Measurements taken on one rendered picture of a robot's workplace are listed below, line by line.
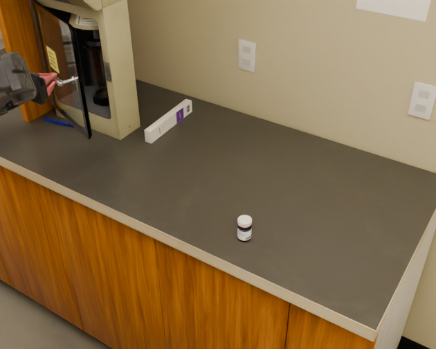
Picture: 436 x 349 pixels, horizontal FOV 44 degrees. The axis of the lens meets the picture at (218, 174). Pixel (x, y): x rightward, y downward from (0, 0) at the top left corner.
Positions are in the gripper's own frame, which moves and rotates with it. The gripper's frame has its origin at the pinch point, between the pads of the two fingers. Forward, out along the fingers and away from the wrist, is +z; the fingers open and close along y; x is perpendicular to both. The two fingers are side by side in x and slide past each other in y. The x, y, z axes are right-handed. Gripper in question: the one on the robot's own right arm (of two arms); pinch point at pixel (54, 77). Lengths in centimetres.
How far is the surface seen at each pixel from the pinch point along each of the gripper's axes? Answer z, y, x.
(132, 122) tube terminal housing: 19.2, -22.0, -13.6
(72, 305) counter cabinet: -14, -96, -1
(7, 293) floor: -13, -120, 48
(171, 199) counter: -5, -26, -49
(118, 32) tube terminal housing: 17.4, 11.8, -13.4
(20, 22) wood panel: 9.3, 10.3, 23.6
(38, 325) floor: -18, -120, 22
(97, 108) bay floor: 15.3, -18.3, -0.9
